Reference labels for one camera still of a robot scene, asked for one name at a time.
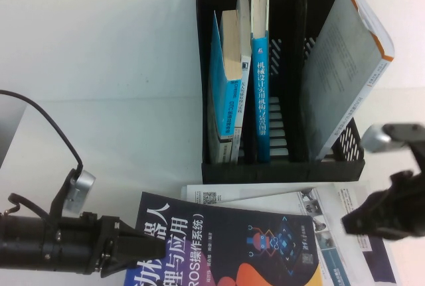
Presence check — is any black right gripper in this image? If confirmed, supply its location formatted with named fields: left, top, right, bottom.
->
left=341, top=170, right=425, bottom=244

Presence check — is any right black camera bracket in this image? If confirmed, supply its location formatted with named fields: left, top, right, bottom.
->
left=381, top=122, right=425, bottom=176

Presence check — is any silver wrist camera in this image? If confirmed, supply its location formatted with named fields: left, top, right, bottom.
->
left=361, top=123, right=409, bottom=153
left=62, top=170, right=97, bottom=214

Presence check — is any cyan paperback book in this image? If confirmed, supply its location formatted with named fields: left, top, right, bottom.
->
left=207, top=9, right=243, bottom=164

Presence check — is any dark mobile robot ROS book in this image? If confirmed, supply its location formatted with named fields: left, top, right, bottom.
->
left=123, top=191, right=325, bottom=286

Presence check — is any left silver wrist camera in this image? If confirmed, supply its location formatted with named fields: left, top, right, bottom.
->
left=62, top=170, right=97, bottom=214

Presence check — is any blue spine hardcover book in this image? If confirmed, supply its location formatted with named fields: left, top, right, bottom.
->
left=249, top=0, right=272, bottom=163

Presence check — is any grey book with orange trim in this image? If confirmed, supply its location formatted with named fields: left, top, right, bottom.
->
left=300, top=0, right=396, bottom=161

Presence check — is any left black camera bracket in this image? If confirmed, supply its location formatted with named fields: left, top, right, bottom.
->
left=48, top=168, right=84, bottom=226

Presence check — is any black camera cable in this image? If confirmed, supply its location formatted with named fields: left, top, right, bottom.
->
left=0, top=89, right=84, bottom=173

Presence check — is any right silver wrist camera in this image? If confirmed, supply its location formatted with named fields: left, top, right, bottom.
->
left=361, top=123, right=409, bottom=153

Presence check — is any black camera bracket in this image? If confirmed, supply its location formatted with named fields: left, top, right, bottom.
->
left=48, top=168, right=84, bottom=226
left=381, top=122, right=425, bottom=176

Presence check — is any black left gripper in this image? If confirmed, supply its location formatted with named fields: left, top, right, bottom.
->
left=82, top=213, right=167, bottom=279

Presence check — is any thin white spine book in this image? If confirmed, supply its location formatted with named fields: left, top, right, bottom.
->
left=230, top=0, right=252, bottom=163

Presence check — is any black plastic book stand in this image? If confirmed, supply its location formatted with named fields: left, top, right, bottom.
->
left=195, top=0, right=366, bottom=184

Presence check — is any white book with QR code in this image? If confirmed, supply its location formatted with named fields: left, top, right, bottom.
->
left=181, top=182, right=399, bottom=286

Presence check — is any black arm wire loop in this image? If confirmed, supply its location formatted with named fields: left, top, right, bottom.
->
left=5, top=192, right=50, bottom=220

